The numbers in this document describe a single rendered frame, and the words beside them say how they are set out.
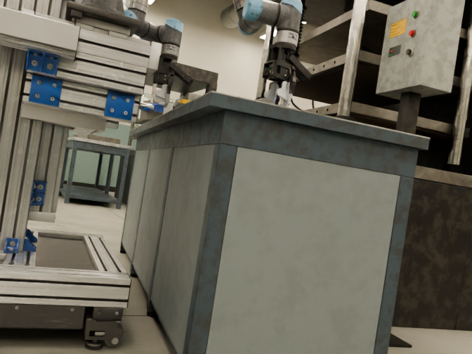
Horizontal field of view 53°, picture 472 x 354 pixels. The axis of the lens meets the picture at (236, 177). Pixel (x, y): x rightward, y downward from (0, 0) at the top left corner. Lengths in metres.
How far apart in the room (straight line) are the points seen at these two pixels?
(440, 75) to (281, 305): 1.20
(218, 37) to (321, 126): 8.86
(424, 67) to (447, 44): 0.15
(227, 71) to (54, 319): 8.87
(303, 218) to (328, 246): 0.12
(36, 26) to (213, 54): 8.65
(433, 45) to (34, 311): 1.74
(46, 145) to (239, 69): 8.60
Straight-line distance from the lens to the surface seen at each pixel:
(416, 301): 2.54
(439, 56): 2.13
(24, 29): 1.49
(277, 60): 1.59
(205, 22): 10.10
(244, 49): 10.35
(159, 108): 1.98
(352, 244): 1.44
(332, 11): 3.43
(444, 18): 2.18
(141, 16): 2.02
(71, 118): 1.71
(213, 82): 6.88
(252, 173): 1.28
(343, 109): 2.26
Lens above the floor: 0.58
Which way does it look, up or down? level
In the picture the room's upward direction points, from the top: 9 degrees clockwise
